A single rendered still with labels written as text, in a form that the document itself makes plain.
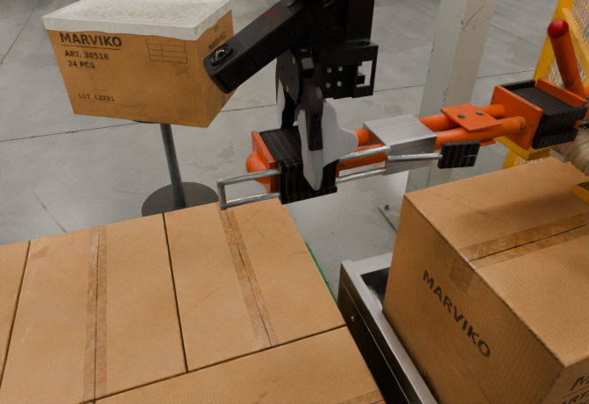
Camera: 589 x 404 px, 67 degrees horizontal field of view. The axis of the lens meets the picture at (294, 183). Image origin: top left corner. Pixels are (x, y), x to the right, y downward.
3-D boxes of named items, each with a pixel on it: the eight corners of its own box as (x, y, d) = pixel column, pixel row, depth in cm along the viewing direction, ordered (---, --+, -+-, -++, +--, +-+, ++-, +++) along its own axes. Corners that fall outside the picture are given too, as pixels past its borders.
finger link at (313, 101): (329, 151, 43) (319, 57, 41) (314, 153, 42) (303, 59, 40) (312, 145, 47) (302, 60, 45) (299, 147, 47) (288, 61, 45)
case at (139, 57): (238, 88, 209) (231, -2, 185) (207, 129, 177) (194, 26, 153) (122, 77, 219) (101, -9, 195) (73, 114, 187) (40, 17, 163)
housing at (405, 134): (404, 141, 60) (409, 111, 58) (433, 167, 55) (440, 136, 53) (358, 150, 59) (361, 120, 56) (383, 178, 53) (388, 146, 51)
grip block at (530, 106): (525, 111, 68) (537, 74, 64) (578, 143, 60) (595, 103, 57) (479, 120, 65) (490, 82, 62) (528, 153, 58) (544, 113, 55)
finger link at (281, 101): (323, 139, 57) (338, 88, 49) (279, 147, 55) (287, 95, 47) (315, 121, 58) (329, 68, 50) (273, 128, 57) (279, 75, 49)
